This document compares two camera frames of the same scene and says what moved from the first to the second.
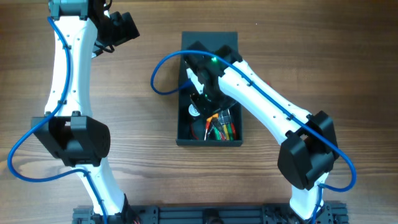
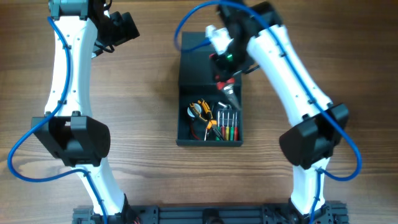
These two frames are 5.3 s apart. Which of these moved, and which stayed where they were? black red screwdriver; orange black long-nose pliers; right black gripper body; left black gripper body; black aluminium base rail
Moved: orange black long-nose pliers; right black gripper body
Stayed: black red screwdriver; black aluminium base rail; left black gripper body
